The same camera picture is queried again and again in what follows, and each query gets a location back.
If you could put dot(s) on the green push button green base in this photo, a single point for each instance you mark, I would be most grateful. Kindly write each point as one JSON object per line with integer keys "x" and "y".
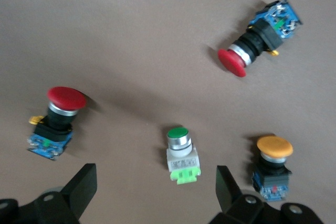
{"x": 182, "y": 161}

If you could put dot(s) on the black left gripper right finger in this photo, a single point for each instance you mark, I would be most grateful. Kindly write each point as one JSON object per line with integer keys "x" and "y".
{"x": 227, "y": 195}

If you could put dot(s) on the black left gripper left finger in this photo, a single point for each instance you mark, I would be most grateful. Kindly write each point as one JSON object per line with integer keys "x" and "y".
{"x": 78, "y": 190}

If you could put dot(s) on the brown table mat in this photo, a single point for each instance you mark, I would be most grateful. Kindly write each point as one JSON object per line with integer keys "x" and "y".
{"x": 157, "y": 51}

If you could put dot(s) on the yellow mushroom button dark body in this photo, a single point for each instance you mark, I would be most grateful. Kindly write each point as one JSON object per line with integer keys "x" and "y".
{"x": 273, "y": 146}

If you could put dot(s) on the red mushroom push button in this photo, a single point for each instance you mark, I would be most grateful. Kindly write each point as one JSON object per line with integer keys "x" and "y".
{"x": 265, "y": 35}
{"x": 56, "y": 129}

